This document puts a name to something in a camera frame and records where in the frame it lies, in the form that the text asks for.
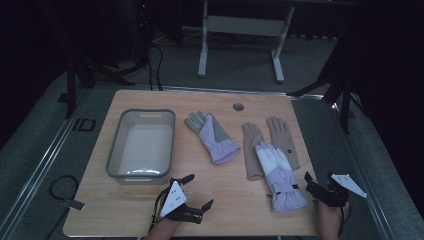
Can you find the grey flat floor tag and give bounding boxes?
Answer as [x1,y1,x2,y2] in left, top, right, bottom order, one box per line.
[61,198,87,212]

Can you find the silver floor rail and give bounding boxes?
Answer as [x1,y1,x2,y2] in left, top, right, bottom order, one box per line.
[328,99,398,240]
[0,87,93,240]

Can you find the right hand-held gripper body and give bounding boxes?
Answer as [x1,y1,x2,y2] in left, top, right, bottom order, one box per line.
[313,171,368,208]

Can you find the black looped cable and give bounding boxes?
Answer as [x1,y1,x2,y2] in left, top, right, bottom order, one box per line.
[49,174,80,201]

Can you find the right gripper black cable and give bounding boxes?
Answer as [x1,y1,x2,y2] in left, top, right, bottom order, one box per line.
[336,199,352,238]

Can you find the purple and white ski glove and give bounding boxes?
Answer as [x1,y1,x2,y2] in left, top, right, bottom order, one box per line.
[254,140,309,213]

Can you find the black floor cables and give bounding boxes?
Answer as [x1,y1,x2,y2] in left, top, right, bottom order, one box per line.
[146,41,165,92]

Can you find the person's left hand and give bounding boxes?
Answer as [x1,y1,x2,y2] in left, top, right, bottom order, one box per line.
[143,215,184,240]

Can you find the purple glove with grey palm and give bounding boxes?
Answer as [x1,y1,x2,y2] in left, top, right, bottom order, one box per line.
[184,110,242,165]

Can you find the white metal desk frame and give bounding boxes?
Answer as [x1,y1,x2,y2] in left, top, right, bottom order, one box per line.
[197,0,296,84]

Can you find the person's right hand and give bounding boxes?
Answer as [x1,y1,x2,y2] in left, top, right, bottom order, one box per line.
[315,199,351,240]

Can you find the beige glove with black button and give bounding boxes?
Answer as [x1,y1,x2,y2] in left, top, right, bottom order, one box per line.
[265,116,301,171]

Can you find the black tripod stand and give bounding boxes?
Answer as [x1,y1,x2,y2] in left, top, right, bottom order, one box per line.
[63,39,136,120]
[287,39,357,135]

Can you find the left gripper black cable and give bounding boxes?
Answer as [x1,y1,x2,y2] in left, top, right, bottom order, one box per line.
[148,187,172,234]

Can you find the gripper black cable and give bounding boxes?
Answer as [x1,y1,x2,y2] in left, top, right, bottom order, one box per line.
[336,199,352,238]
[148,187,172,234]

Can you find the plain beige knit glove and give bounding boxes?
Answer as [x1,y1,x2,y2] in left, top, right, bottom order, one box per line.
[241,121,266,182]

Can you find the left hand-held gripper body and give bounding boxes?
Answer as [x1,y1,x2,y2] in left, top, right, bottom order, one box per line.
[160,178,204,225]

